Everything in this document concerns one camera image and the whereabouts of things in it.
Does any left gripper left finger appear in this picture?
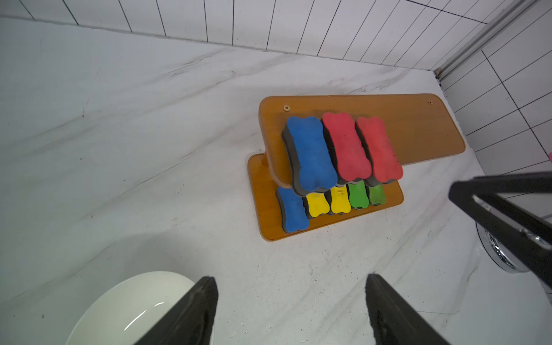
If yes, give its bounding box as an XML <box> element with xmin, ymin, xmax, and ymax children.
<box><xmin>137</xmin><ymin>276</ymin><xmax>219</xmax><ymax>345</ymax></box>

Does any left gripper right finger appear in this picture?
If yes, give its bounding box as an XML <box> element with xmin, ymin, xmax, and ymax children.
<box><xmin>365</xmin><ymin>273</ymin><xmax>448</xmax><ymax>344</ymax></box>

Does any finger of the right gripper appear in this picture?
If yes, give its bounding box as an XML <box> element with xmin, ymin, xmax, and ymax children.
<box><xmin>448</xmin><ymin>172</ymin><xmax>551</xmax><ymax>287</ymax></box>

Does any orange wooden two-tier shelf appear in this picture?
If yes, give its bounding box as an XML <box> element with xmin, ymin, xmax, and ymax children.
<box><xmin>247</xmin><ymin>93</ymin><xmax>466</xmax><ymax>241</ymax></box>

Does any red eraser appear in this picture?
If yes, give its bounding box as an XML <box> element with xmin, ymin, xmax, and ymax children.
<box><xmin>356</xmin><ymin>117</ymin><xmax>404</xmax><ymax>187</ymax></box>
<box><xmin>322</xmin><ymin>113</ymin><xmax>372</xmax><ymax>187</ymax></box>

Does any white bowl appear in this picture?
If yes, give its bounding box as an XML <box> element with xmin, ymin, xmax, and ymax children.
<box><xmin>67</xmin><ymin>271</ymin><xmax>198</xmax><ymax>344</ymax></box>

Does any bottom green eraser right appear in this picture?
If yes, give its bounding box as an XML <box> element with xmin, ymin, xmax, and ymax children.
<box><xmin>366</xmin><ymin>184</ymin><xmax>387</xmax><ymax>206</ymax></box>

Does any green eraser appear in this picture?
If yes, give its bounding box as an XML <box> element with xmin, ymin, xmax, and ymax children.
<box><xmin>347</xmin><ymin>181</ymin><xmax>370</xmax><ymax>210</ymax></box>
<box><xmin>366</xmin><ymin>184</ymin><xmax>387</xmax><ymax>206</ymax></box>

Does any bottom green eraser left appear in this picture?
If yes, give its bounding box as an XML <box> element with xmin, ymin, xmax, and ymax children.
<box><xmin>347</xmin><ymin>181</ymin><xmax>370</xmax><ymax>210</ymax></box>

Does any bottom yellow eraser right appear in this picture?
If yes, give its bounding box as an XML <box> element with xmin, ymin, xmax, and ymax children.
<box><xmin>324</xmin><ymin>186</ymin><xmax>352</xmax><ymax>215</ymax></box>

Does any yellow eraser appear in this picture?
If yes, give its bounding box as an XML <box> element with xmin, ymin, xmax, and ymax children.
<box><xmin>302</xmin><ymin>193</ymin><xmax>331</xmax><ymax>219</ymax></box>
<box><xmin>324</xmin><ymin>186</ymin><xmax>352</xmax><ymax>215</ymax></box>

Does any bottom yellow eraser left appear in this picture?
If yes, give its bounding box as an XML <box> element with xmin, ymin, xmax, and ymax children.
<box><xmin>302</xmin><ymin>193</ymin><xmax>331</xmax><ymax>219</ymax></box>

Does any bottom blue eraser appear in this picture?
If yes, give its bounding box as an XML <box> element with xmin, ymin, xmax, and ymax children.
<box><xmin>276</xmin><ymin>187</ymin><xmax>310</xmax><ymax>234</ymax></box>

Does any blue eraser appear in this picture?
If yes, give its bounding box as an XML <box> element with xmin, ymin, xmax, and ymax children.
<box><xmin>276</xmin><ymin>187</ymin><xmax>310</xmax><ymax>234</ymax></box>
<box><xmin>282</xmin><ymin>116</ymin><xmax>338</xmax><ymax>196</ymax></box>

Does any top blue eraser left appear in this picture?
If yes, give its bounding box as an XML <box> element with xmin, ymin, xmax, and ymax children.
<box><xmin>282</xmin><ymin>116</ymin><xmax>338</xmax><ymax>196</ymax></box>

